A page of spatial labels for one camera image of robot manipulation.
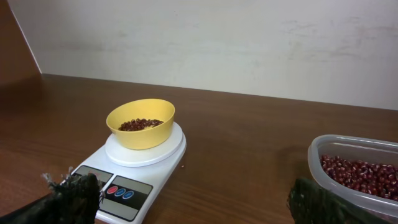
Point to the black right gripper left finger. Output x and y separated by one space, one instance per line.
76 199

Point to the pale yellow plastic bowl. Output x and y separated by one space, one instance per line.
147 109

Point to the red adzuki beans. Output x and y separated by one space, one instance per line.
374 179

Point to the white digital kitchen scale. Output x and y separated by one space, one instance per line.
132 179

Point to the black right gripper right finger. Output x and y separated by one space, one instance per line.
311 204

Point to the red beans in bowl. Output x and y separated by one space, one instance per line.
139 124

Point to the clear plastic food container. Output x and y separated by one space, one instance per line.
354 148

